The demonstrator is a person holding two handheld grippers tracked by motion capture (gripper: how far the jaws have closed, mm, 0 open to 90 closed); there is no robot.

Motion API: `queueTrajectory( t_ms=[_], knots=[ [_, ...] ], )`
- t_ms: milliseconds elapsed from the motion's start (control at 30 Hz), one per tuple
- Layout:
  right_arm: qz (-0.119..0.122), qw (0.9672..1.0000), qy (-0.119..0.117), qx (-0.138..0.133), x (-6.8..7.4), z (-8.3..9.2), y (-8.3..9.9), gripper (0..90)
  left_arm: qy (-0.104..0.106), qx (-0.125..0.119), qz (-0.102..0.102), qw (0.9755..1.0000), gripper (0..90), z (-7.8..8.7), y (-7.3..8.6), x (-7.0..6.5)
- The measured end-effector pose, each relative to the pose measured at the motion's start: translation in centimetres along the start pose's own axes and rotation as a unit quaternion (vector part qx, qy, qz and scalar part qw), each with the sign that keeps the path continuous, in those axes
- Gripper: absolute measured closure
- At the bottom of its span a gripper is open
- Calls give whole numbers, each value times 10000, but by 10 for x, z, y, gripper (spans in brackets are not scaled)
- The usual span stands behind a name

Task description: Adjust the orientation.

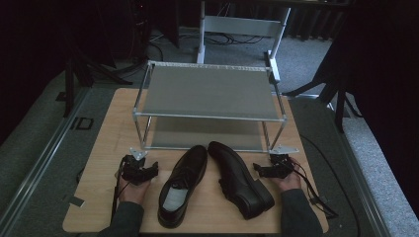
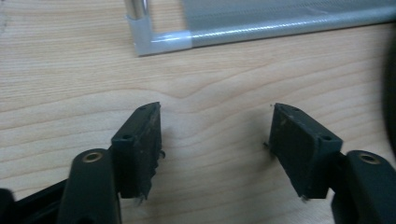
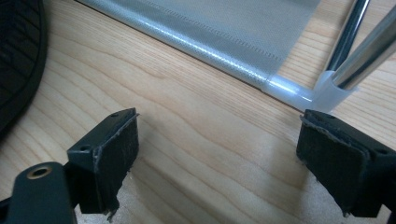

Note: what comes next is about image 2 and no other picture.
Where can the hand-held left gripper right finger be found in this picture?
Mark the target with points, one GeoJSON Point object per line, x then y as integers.
{"type": "Point", "coordinates": [306, 155]}

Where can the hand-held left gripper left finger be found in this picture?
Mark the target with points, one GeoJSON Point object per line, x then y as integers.
{"type": "Point", "coordinates": [134, 155]}

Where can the dark round object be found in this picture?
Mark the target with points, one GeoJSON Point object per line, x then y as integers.
{"type": "Point", "coordinates": [390, 93]}

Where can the grey mesh rack with frame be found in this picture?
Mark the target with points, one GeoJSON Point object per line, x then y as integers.
{"type": "Point", "coordinates": [249, 25]}

